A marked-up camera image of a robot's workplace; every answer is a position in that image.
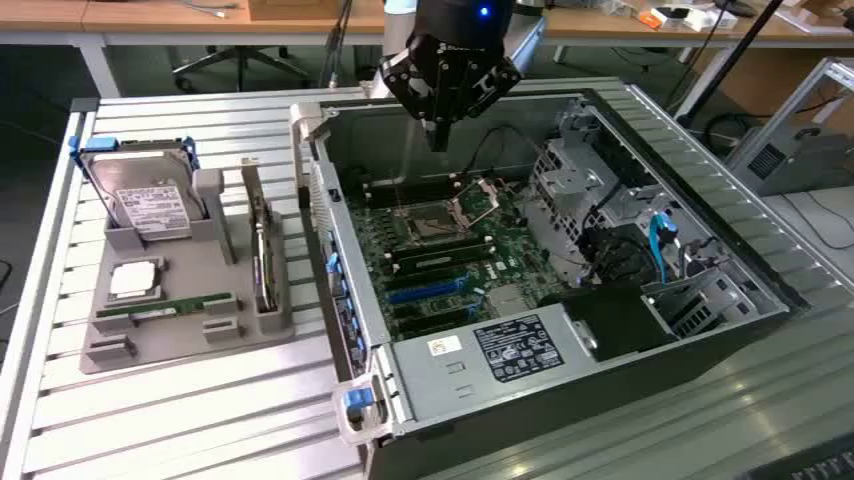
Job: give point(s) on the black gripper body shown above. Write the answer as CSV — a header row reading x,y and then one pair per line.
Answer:
x,y
460,30

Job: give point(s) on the black expansion slot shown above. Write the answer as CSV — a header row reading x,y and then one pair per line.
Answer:
x,y
420,280
434,309
440,324

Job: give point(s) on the grey parts rack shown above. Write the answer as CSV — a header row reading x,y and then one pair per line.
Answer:
x,y
193,285

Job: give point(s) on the black keyboard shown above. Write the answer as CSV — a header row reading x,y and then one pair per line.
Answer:
x,y
823,467

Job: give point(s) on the black tripod pole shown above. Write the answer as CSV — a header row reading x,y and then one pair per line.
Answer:
x,y
734,57

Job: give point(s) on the wooden desk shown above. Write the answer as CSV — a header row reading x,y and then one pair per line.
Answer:
x,y
40,22
614,25

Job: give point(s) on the orange small box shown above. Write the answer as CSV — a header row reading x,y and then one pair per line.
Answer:
x,y
650,20

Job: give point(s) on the graphics card with black cooler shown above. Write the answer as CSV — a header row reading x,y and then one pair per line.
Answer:
x,y
265,260

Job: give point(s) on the aluminium profile frame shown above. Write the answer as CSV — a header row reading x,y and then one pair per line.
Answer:
x,y
797,100

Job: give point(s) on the metal socket cover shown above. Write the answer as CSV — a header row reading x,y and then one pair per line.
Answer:
x,y
476,200

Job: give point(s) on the blue plastic clip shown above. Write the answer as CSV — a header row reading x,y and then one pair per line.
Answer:
x,y
355,401

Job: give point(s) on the silver disk bay cage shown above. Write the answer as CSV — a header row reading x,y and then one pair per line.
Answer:
x,y
582,176

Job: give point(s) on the grey machine housing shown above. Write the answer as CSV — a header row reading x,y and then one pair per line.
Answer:
x,y
801,165

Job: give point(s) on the silver chipset heatsink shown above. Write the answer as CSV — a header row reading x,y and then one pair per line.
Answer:
x,y
507,301

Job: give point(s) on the silver CPU chip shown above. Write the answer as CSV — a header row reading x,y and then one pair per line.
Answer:
x,y
133,278

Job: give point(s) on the perforated metal disk bay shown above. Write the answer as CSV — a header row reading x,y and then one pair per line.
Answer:
x,y
723,295

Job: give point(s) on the black office chair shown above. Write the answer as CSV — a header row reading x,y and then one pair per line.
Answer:
x,y
241,56

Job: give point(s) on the grey corner bracket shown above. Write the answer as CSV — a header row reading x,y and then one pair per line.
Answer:
x,y
307,120

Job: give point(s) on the CPU socket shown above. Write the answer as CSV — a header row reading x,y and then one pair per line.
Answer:
x,y
430,225

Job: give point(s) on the black RAM slot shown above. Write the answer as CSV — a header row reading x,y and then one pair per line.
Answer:
x,y
414,185
414,189
414,194
440,245
440,256
440,250

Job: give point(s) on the blue expansion slot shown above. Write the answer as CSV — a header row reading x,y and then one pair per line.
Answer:
x,y
427,291

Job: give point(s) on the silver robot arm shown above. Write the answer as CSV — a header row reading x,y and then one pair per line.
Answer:
x,y
396,30

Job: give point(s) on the green motherboard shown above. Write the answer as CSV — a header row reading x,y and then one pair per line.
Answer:
x,y
514,250

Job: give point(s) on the white box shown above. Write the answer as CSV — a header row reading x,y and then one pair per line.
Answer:
x,y
707,21

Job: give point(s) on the black white small device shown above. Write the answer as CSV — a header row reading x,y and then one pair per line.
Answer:
x,y
668,11

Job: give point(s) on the metal locking lever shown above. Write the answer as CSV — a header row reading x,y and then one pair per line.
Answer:
x,y
398,196

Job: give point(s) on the grey power supply unit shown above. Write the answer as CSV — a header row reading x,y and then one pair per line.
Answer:
x,y
420,400

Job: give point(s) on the black monitor foot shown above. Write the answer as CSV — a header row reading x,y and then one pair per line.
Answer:
x,y
734,6

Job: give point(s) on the black open PC case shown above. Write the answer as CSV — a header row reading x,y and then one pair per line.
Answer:
x,y
500,425

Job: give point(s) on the black plastic shroud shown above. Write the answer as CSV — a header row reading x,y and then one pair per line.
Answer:
x,y
614,325

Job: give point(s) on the wooden box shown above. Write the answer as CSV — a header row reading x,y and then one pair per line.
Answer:
x,y
293,10

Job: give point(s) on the hard disk in blue caddy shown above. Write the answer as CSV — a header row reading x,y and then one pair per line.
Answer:
x,y
136,170

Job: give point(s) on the clear corner bracket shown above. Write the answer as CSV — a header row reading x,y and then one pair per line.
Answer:
x,y
354,431

